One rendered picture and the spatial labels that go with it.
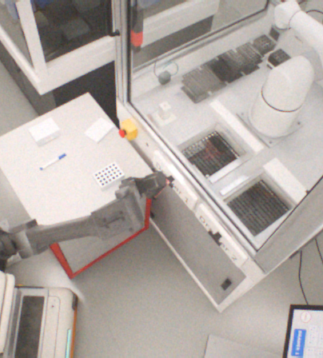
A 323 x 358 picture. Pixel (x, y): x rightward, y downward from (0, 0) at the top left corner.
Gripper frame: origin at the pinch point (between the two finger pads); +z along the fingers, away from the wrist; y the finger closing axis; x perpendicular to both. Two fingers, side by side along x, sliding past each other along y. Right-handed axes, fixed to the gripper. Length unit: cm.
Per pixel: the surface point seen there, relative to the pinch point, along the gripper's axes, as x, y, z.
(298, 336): -74, 4, 1
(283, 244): -48, 24, -9
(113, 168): 26.8, -18.9, 7.1
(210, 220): -21.4, 1.3, 10.3
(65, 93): 86, -22, 18
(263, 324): -71, -48, 91
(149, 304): -23, -83, 56
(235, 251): -37.0, 1.3, 10.9
